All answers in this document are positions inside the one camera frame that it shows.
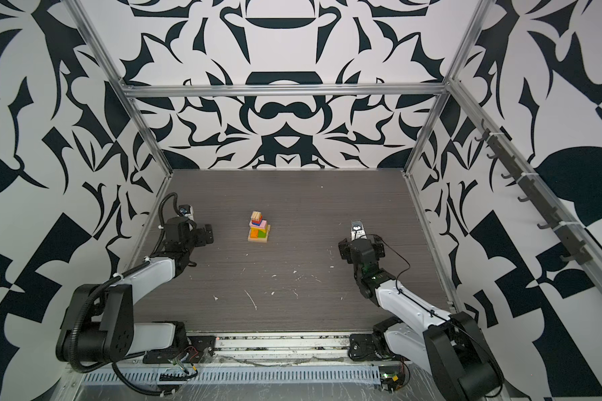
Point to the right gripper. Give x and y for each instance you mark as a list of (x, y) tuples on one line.
[(348, 251)]

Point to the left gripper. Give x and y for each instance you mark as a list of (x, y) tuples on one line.
[(202, 240)]

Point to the pink wood block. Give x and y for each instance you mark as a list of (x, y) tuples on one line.
[(261, 226)]

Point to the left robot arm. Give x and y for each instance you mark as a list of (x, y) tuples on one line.
[(99, 327)]

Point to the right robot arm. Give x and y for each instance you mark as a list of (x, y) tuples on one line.
[(449, 346)]

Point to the black hook rack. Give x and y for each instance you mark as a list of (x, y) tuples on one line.
[(536, 192)]

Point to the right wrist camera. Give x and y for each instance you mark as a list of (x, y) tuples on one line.
[(357, 230)]

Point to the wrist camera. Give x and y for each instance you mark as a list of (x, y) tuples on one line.
[(186, 211), (357, 230)]

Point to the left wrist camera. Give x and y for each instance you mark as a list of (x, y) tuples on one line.
[(186, 211)]

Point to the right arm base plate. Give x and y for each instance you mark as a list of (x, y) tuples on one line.
[(369, 347)]

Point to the aluminium front rail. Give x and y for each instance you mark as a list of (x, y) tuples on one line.
[(257, 359)]

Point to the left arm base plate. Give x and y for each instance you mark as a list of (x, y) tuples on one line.
[(190, 351)]

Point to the aluminium frame crossbar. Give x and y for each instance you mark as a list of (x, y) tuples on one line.
[(159, 91)]

